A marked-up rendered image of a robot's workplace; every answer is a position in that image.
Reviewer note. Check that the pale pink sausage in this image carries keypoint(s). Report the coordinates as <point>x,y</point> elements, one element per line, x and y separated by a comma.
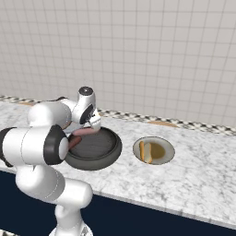
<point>83,132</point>

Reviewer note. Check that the orange sausage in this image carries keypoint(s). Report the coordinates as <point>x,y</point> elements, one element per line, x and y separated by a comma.
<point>142,151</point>

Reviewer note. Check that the dark blue cupboard front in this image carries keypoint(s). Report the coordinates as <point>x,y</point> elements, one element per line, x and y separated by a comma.
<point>159,222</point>

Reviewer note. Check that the dark grey bowl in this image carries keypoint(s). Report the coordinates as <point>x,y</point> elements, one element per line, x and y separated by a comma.
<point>98,150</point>

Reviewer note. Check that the reddish brown sausage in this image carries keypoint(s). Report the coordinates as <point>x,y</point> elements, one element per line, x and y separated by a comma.
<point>74,142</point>

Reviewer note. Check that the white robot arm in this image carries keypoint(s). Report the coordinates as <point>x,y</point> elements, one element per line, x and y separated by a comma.
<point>37,147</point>

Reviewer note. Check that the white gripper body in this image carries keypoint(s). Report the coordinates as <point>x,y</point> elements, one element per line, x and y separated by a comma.
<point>96,124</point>

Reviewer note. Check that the beige round plate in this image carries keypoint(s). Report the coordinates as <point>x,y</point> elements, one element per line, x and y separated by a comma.
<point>159,150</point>

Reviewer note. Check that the white bun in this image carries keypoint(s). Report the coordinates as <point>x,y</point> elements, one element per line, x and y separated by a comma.
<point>148,153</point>

